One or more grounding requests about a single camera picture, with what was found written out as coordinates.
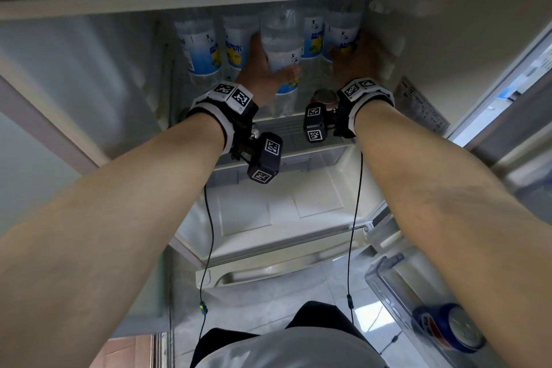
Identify person's left hand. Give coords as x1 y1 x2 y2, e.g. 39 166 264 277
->
235 32 302 110

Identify person's right hand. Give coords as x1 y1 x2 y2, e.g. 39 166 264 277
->
329 30 391 92

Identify clear bottle blue yellow label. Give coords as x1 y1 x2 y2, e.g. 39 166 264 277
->
259 5 305 119
174 14 224 87
323 3 364 63
301 10 327 60
222 13 260 82

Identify person's left forearm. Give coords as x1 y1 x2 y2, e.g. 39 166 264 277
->
0 110 228 368

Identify person's right forearm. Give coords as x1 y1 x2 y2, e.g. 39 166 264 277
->
353 101 552 368

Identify brown drink can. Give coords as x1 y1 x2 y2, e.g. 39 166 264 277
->
311 89 340 106

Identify glass refrigerator shelf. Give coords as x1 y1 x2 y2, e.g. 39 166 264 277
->
252 112 359 133

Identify right wristband with markers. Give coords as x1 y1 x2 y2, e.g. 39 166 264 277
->
334 77 396 139

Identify wristband with markers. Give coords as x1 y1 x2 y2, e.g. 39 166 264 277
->
185 81 259 155
334 77 396 139

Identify white plastic container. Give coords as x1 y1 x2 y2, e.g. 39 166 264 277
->
367 0 408 81

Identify left wristband with markers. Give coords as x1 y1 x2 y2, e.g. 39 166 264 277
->
185 81 259 155

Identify white sticker label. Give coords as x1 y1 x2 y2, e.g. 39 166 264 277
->
393 76 450 136

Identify white refrigerator drawer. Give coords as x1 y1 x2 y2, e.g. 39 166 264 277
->
172 139 391 292

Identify white refrigerator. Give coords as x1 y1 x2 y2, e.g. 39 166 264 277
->
0 0 552 368

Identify black trousers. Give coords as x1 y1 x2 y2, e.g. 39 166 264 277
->
189 300 372 368

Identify clear door bin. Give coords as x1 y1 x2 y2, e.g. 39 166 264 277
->
363 247 514 368

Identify grey shirt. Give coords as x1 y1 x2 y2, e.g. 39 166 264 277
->
243 324 385 368

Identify blue drink can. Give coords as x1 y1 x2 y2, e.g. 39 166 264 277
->
411 302 487 355

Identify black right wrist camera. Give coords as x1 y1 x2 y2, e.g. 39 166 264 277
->
303 103 340 144

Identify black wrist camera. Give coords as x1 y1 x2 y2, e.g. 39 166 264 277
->
303 103 340 144
230 122 284 185

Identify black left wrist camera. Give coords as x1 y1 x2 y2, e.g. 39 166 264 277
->
230 122 284 185

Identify thin black right cable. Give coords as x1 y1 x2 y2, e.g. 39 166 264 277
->
345 149 365 326

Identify thin black cable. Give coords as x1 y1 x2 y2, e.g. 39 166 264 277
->
195 181 215 368
345 149 365 326

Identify thin black left cable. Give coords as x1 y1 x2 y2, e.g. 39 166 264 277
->
195 181 215 368

